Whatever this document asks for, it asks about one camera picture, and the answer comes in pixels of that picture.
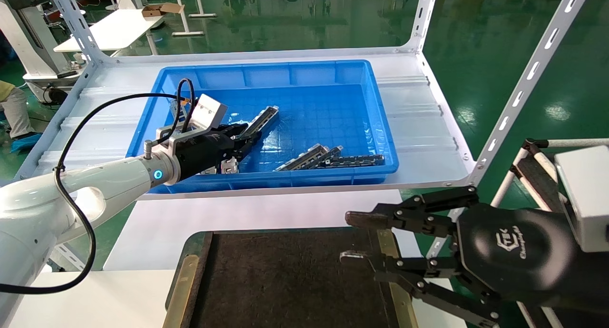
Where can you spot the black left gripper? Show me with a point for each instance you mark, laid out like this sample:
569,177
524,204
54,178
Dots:
204,154

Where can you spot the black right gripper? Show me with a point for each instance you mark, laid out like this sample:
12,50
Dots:
514,252

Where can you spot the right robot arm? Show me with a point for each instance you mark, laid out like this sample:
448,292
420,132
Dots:
594,280

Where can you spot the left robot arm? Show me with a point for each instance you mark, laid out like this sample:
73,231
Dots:
47,204

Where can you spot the black container tray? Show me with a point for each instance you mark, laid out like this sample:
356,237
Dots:
285,280

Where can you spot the blue plastic bin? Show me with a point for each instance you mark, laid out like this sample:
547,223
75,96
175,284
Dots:
309,109

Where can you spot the white slotted shelf rack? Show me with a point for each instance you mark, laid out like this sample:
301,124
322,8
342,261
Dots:
418,128

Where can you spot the flat open cardboard box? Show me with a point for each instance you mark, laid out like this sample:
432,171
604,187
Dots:
152,11

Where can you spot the white work table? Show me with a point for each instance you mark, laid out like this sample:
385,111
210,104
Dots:
114,28

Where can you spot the person in white trousers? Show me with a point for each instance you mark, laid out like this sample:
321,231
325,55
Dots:
16,114

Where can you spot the white machine base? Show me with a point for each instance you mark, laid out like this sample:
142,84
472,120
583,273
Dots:
28,37

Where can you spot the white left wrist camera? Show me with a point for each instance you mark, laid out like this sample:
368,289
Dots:
209,111

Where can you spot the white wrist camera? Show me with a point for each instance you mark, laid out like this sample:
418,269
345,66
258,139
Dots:
585,194
209,111

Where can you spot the silver camera bracket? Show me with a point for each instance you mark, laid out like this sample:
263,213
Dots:
164,144

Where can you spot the white table leg frame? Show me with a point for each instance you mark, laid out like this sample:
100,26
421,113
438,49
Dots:
188,33

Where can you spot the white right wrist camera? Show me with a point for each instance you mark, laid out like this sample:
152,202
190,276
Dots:
585,194

